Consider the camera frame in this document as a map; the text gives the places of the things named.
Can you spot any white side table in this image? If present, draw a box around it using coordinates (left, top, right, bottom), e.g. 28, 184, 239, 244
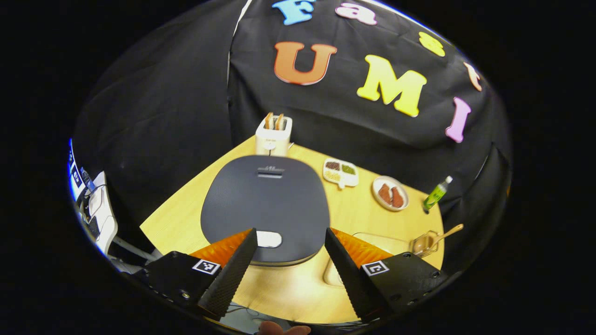
86, 171, 118, 255

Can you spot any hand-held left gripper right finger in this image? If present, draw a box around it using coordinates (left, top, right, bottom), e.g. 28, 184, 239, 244
325, 228, 447, 322

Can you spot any white round plate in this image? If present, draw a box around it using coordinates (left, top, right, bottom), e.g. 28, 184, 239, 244
372, 175, 409, 212

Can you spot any white toaster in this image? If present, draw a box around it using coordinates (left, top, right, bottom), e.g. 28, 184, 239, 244
255, 112, 293, 157

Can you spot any clear square chopstick holder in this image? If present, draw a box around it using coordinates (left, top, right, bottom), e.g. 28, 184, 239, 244
410, 230, 440, 257

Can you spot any black backdrop cloth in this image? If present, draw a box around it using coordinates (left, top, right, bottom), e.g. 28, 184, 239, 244
72, 0, 513, 275

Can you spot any dark grey rice cooker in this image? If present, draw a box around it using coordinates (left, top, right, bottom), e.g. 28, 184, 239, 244
200, 155, 331, 267

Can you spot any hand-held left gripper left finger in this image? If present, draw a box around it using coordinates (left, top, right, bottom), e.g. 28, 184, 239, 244
133, 228, 258, 322

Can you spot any green drink bottle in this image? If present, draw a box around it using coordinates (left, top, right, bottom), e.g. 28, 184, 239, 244
422, 175, 453, 214

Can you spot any wooden spoon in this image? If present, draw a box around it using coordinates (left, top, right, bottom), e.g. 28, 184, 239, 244
414, 224, 464, 254

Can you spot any clear tray of rice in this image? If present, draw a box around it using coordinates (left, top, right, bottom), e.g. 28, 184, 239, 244
323, 232, 413, 287

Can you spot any white divided grain dish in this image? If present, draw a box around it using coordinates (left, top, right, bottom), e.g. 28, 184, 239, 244
323, 158, 359, 190

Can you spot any computer monitor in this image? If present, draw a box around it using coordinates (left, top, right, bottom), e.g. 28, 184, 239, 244
68, 140, 78, 201

